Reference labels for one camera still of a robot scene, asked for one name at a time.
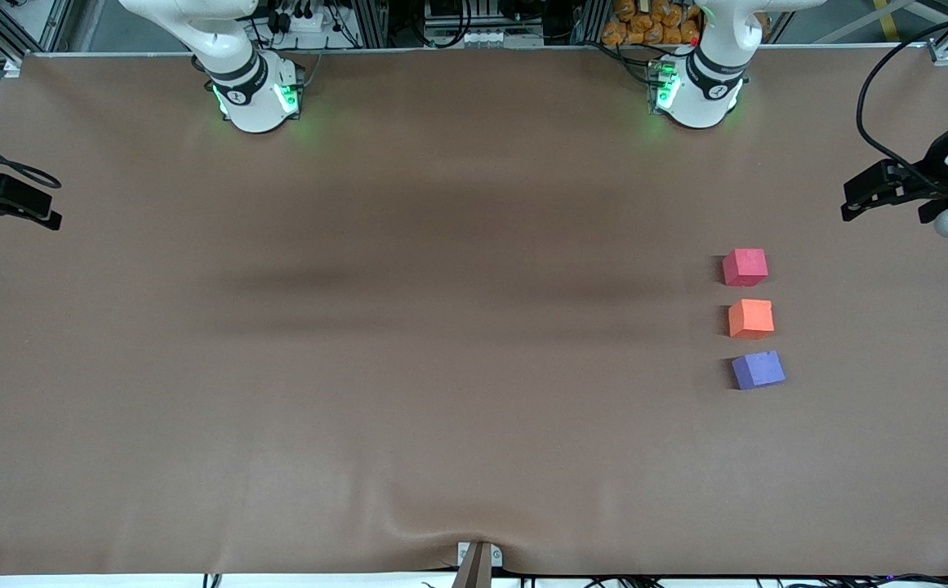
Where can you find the red foam block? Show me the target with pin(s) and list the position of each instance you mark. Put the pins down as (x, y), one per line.
(745, 267)

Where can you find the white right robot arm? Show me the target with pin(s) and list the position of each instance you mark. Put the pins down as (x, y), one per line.
(249, 82)

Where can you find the orange foam block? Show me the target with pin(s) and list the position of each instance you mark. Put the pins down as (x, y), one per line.
(751, 318)

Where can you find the white power strip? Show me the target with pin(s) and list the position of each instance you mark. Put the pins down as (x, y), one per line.
(308, 20)

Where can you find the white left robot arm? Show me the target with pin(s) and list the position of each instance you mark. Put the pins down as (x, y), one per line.
(706, 82)

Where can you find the white connector block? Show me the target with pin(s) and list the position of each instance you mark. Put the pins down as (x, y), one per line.
(486, 38)

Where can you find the brown table mat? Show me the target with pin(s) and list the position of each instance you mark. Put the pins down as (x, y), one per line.
(359, 425)

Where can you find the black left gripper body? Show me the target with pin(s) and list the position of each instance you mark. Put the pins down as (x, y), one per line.
(933, 173)

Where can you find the metal table edge clamp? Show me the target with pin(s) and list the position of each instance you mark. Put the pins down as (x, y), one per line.
(478, 563)

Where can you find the purple foam block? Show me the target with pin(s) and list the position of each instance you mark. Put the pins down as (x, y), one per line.
(758, 369)

